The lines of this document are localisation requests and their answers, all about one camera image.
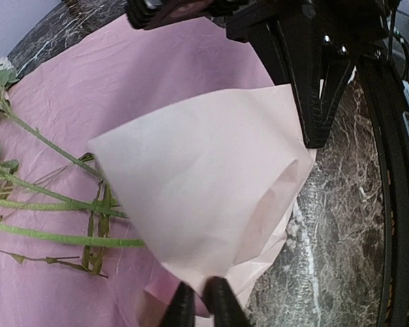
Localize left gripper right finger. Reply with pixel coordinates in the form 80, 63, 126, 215
204, 277, 251, 327

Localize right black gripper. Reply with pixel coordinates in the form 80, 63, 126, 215
125, 1, 391, 149

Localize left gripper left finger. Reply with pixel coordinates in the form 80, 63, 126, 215
158, 282, 195, 327

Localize blue flower stem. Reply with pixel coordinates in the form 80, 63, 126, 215
0, 222, 145, 248

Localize pink wrapping paper sheet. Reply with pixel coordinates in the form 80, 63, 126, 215
0, 17, 316, 326

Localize mauve rose stem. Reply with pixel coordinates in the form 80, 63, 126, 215
0, 250, 108, 279

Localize white rose stem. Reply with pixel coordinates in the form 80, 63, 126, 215
0, 69, 103, 180
0, 147, 126, 219

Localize peach and orange flower stem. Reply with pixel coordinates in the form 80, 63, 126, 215
81, 181, 118, 277

